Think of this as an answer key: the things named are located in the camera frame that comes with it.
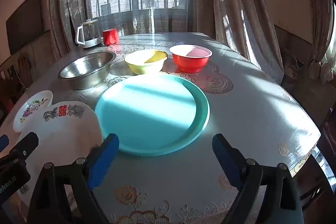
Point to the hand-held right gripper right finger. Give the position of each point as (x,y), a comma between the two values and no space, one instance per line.
(225,161)

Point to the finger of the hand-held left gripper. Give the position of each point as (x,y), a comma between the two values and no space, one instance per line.
(3,144)
(26,145)

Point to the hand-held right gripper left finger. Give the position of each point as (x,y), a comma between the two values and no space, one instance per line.
(102,161)

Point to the small white floral plate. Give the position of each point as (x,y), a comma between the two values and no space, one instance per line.
(31,108)

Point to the large white printed plate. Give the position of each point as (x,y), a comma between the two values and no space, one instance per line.
(65,129)

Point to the teal round plate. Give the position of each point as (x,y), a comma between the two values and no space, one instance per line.
(152,113)

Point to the stainless steel bowl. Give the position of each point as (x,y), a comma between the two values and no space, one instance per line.
(86,69)

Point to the yellow bowl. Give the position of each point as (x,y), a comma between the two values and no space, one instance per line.
(144,66)

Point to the red bowl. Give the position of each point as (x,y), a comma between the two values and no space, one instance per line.
(189,62)

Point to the lace tablecloth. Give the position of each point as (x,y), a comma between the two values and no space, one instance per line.
(249,108)

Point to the cluttered wooden shelf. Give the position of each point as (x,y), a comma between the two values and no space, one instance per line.
(15,74)

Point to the dark wooden chair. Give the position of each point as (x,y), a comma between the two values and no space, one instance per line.
(328,134)

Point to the red mug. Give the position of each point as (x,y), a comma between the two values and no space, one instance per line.
(110,36)

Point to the brown curtain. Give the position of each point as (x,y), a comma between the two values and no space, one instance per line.
(231,16)
(65,3)

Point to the side window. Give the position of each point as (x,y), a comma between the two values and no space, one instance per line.
(332,37)

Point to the tied beige curtain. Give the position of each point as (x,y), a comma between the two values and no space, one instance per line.
(319,24)

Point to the wall television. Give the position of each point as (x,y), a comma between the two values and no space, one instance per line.
(23,24)

